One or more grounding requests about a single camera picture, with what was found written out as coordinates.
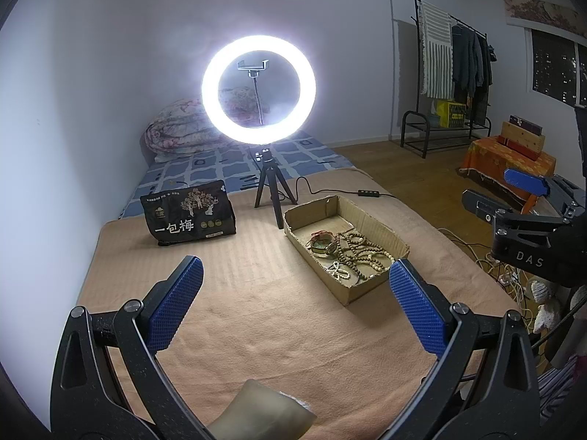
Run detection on white ring light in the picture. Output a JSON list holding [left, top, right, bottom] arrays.
[[201, 33, 317, 146]]

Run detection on black power cable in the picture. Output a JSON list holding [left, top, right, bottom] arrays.
[[292, 175, 396, 201]]

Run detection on black printed snack bag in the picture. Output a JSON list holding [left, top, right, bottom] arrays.
[[140, 180, 237, 247]]

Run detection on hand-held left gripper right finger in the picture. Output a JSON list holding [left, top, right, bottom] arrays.
[[387, 259, 545, 440]]

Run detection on light wooden box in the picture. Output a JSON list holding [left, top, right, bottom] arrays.
[[499, 121, 547, 161]]

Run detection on striped grey clothing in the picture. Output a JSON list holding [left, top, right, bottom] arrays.
[[536, 355, 587, 429]]

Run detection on dark flat box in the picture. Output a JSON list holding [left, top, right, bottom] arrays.
[[509, 115, 544, 134]]

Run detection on dark hanging clothes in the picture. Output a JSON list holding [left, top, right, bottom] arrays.
[[451, 23, 499, 127]]

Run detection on orange cloth covered table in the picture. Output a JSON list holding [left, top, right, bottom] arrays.
[[458, 136, 557, 214]]

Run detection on white striped hanging cloth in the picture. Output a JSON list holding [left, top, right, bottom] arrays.
[[418, 0, 455, 98]]

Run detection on yellow box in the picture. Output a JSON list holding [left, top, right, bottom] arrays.
[[434, 99, 468, 128]]

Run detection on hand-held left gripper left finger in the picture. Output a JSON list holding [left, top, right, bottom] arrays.
[[50, 256, 216, 440]]

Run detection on black clothes rack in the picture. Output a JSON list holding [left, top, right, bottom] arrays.
[[402, 0, 495, 159]]

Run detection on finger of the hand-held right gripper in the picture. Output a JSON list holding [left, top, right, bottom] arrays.
[[461, 188, 513, 226], [502, 168, 577, 214]]

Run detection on person's right hand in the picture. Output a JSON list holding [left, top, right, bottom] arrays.
[[531, 279, 563, 334]]

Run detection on cardboard box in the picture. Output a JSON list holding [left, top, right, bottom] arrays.
[[282, 194, 411, 306]]

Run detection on window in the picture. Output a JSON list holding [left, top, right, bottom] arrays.
[[529, 27, 587, 107]]

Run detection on wooden bead necklace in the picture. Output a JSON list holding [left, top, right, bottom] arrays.
[[336, 230, 394, 281]]

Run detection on black mini tripod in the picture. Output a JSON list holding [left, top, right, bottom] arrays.
[[254, 146, 298, 230]]

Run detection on phone holder clamp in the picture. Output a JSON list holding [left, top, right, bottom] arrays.
[[236, 58, 270, 125]]

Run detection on translucent beige plastic object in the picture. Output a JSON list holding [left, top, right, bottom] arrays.
[[213, 379, 317, 440]]

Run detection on wall poster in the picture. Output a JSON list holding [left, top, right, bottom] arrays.
[[500, 0, 587, 37]]

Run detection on floral quilt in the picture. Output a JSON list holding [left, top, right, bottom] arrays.
[[139, 87, 277, 164]]

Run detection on white floor cables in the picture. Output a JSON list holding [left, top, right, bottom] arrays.
[[437, 226, 533, 331]]

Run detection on blue patterned bed sheet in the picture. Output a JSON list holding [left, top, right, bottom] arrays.
[[118, 130, 357, 220]]

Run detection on cream bead bracelet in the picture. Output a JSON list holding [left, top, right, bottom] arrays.
[[326, 260, 352, 281]]

